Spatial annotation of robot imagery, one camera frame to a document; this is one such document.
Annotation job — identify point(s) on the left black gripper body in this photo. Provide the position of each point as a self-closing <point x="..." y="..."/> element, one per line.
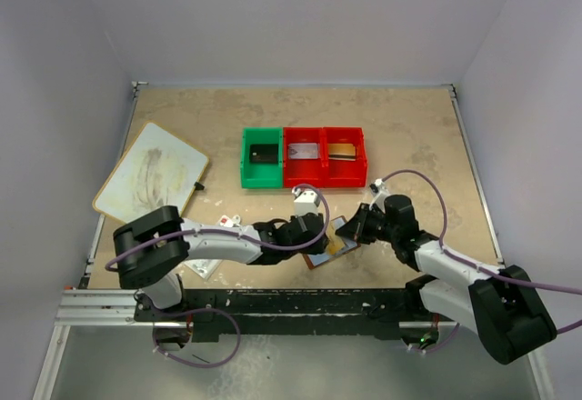
<point x="321" y="234"/>

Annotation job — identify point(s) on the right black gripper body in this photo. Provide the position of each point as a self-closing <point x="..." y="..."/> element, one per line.
<point x="360" y="224"/>

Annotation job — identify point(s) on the brown leather card holder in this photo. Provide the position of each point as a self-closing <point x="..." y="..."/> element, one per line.
<point x="315" y="261"/>

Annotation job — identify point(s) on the gold card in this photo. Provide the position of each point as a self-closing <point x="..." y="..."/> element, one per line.
<point x="341" y="151"/>
<point x="338" y="246"/>

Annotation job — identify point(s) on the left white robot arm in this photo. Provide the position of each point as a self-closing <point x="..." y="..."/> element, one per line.
<point x="148" y="249"/>

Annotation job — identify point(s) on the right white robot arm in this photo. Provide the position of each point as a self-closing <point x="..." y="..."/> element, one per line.
<point x="497" y="304"/>

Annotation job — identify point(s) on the silver card in bin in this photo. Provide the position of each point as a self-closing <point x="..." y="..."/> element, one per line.
<point x="303" y="151"/>

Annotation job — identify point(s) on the grey chip card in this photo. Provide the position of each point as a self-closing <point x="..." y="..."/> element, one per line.
<point x="263" y="154"/>

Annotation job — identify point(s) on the red right plastic bin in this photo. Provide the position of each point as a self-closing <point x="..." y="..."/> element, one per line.
<point x="346" y="174"/>

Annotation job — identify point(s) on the red plastic bin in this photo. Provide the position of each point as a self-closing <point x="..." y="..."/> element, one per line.
<point x="346" y="174"/>
<point x="303" y="171"/>

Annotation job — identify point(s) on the red middle plastic bin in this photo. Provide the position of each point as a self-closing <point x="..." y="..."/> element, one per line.
<point x="303" y="171"/>

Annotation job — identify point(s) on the green plastic bin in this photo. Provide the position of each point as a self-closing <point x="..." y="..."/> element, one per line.
<point x="261" y="176"/>

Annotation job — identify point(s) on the clear plastic packet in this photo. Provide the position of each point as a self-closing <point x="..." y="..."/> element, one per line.
<point x="204" y="261"/>

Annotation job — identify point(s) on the white board yellow rim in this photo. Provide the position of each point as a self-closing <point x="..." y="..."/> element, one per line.
<point x="157" y="169"/>

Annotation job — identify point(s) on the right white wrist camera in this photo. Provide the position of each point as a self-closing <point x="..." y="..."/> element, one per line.
<point x="380" y="193"/>

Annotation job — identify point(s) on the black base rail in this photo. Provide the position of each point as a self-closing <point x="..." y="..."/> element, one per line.
<point x="382" y="313"/>

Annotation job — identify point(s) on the aluminium frame rail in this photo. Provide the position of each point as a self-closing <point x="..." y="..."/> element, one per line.
<point x="100" y="307"/>

